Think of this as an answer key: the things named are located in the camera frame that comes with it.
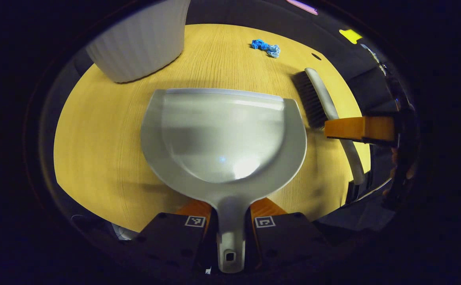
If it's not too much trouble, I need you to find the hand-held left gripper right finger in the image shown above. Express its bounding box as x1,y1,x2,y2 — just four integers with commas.
246,197,334,274

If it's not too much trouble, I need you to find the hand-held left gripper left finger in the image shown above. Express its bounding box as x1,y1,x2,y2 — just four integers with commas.
133,199,217,274

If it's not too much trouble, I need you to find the small white broom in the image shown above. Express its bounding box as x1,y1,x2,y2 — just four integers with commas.
292,67,366,186

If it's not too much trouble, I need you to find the grey plastic dustpan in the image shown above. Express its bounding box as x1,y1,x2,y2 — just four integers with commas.
140,88,308,274

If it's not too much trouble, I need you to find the blue paper trash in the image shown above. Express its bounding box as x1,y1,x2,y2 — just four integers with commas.
251,39,281,59

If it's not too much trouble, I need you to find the white ribbed garbage bin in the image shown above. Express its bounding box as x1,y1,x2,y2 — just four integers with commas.
85,0,191,84

